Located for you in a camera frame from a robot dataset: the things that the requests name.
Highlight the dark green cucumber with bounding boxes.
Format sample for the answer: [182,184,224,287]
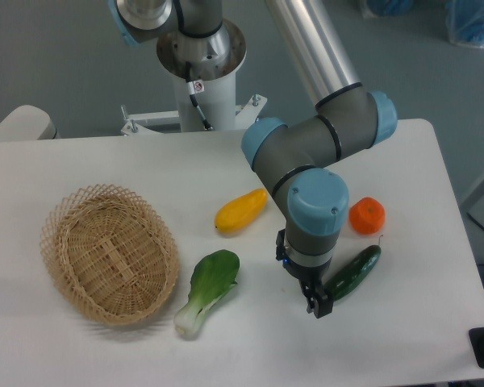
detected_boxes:
[325,244,382,302]

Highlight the white chair back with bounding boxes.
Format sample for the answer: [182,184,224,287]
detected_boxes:
[0,105,61,143]

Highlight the yellow mango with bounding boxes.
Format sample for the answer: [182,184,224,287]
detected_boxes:
[214,189,268,234]

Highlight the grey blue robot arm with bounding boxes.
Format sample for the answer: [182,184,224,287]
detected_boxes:
[108,1,398,318]

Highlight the green bok choy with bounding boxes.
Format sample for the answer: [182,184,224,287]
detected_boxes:
[173,249,240,338]

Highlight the orange tangerine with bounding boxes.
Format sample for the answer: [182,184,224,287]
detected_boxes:
[348,197,386,235]

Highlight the woven bamboo basket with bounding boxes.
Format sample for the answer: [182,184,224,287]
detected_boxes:
[40,184,180,326]

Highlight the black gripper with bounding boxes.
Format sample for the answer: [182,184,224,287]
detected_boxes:
[276,229,334,318]

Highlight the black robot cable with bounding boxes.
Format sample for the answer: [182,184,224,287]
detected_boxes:
[183,60,215,131]

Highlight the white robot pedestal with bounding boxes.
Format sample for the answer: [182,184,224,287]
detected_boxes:
[121,19,267,135]

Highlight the blue plastic bag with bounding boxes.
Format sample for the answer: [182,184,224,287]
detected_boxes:
[445,0,484,48]

